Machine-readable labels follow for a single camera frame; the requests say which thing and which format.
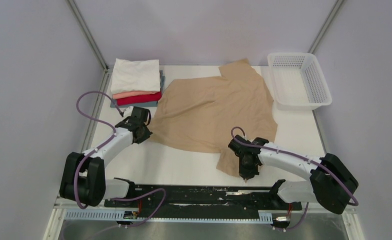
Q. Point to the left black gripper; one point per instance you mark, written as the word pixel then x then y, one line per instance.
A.
pixel 145 136

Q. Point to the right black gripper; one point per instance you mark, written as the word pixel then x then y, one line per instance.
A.
pixel 247 174

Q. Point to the beige t shirt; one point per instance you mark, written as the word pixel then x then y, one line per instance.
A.
pixel 198 114

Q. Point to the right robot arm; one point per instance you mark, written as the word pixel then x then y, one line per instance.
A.
pixel 325 179

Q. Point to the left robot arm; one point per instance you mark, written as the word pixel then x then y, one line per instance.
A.
pixel 84 180

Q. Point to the blue-grey folded t shirt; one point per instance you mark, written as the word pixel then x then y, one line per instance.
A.
pixel 162 80

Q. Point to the pink folded t shirt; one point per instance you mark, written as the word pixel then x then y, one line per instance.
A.
pixel 132 94

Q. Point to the red folded t shirt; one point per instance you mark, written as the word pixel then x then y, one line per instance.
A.
pixel 150 100

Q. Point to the white plastic basket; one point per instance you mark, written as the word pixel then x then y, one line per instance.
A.
pixel 298 81

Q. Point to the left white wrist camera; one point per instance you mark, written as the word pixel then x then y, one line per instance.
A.
pixel 127 112

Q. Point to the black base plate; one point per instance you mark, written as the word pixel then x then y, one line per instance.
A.
pixel 209 202

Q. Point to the left aluminium frame post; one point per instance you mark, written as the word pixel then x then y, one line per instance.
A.
pixel 87 33

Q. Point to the aluminium frame post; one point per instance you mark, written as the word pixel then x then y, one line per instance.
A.
pixel 326 25
pixel 87 33

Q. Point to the right aluminium frame post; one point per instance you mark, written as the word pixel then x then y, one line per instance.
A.
pixel 326 25

